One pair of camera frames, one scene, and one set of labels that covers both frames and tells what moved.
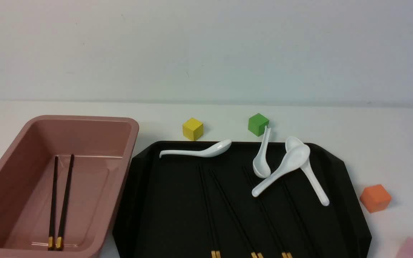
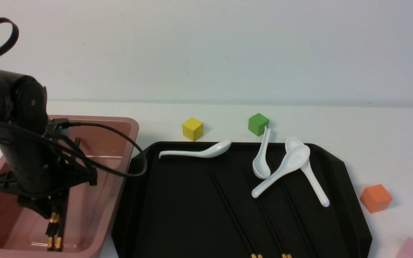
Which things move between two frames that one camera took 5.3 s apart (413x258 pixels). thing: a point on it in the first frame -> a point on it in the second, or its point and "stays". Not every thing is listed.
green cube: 256,124 stays
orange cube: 375,198 stays
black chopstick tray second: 255,252 stays
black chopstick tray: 214,252 -> 56,229
